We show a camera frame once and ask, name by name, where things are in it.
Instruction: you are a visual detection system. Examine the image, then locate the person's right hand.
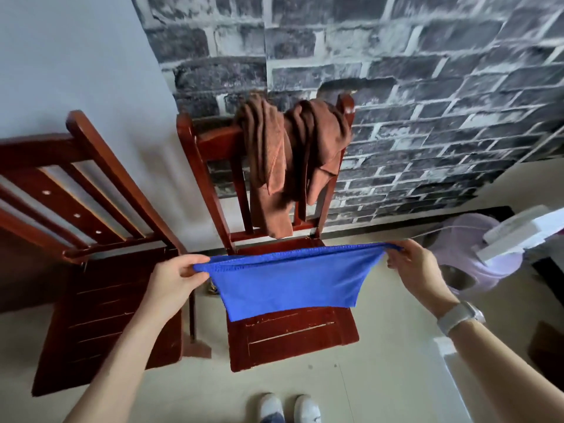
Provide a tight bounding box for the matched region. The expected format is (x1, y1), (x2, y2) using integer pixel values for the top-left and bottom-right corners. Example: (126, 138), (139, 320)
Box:
(385, 239), (460, 318)

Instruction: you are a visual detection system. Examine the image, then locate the person's left hand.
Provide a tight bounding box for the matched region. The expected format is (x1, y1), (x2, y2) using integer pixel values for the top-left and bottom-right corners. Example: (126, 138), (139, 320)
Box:
(142, 254), (211, 323)

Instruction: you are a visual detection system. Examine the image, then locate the blue cloth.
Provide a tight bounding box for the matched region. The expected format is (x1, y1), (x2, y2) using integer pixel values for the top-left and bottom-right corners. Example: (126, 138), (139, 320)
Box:
(192, 242), (404, 323)

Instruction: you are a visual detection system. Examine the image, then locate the person's left forearm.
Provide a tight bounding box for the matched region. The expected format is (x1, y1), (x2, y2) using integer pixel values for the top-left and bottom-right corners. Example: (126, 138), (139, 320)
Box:
(64, 304), (178, 423)

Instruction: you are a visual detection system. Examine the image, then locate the person's right forearm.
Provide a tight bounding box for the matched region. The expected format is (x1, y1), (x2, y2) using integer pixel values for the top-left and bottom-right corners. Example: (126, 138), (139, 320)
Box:
(445, 315), (564, 423)

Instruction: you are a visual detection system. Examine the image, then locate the lilac round container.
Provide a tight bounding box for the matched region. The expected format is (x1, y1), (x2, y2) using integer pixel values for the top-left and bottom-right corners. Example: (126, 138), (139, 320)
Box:
(429, 213), (525, 296)

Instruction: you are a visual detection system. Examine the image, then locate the white wrist watch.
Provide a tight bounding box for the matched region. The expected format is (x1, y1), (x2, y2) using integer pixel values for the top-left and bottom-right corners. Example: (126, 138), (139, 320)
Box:
(436, 301), (486, 336)

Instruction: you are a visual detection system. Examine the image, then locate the red-brown wooden chair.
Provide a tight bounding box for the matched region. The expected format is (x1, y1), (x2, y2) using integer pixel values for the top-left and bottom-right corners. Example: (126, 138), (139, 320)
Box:
(0, 111), (213, 397)
(176, 93), (360, 373)

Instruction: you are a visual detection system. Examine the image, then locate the white plastic device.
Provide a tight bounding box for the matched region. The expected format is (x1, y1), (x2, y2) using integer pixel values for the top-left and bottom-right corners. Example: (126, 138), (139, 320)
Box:
(474, 205), (564, 266)

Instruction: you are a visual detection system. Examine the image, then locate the brown towel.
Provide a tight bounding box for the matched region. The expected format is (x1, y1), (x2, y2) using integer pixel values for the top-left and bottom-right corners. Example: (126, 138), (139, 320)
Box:
(235, 93), (353, 239)

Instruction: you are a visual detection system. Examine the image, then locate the person's left white shoe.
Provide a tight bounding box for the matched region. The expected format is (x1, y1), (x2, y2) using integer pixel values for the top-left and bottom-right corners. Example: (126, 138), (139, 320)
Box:
(257, 393), (285, 423)

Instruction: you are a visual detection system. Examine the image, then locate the person's white shoe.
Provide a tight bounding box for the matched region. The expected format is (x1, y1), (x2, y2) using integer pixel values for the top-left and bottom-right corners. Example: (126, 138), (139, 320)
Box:
(257, 393), (285, 423)
(293, 394), (322, 423)

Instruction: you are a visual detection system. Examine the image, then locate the person's right white shoe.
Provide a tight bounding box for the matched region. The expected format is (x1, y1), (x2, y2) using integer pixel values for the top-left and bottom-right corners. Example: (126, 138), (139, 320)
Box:
(293, 394), (322, 423)

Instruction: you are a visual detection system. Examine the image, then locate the thin white cable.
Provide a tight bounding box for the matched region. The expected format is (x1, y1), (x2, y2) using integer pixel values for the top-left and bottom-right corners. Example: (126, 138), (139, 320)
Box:
(409, 224), (487, 239)

